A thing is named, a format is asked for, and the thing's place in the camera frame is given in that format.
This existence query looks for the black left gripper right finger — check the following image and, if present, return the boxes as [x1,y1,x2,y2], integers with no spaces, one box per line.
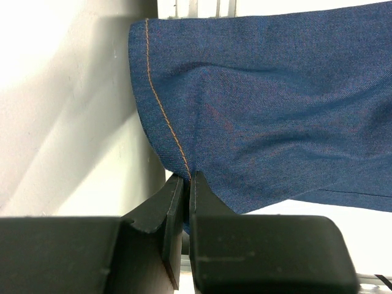
[189,172,360,293]

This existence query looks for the dark blue denim trousers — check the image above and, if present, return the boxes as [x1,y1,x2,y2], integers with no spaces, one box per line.
[128,2,391,214]

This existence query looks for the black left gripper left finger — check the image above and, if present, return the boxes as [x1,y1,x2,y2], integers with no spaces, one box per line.
[1,175,184,293]

